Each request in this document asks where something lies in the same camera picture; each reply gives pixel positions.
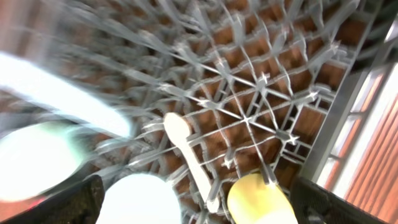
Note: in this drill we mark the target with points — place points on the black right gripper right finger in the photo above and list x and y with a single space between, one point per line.
313 204

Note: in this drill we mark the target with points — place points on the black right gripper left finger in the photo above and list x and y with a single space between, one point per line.
78 204

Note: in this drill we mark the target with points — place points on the light blue bowl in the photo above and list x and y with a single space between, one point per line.
140 198

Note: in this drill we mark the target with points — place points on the pale green bowl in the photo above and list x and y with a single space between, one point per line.
36 158

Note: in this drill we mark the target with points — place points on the yellow plastic cup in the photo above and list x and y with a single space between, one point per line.
252 201

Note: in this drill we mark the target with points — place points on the white plastic spoon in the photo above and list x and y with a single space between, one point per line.
178 130

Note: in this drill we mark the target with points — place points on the light blue plate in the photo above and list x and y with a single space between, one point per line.
25 80

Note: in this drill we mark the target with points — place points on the grey dishwasher rack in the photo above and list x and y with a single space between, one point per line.
255 80

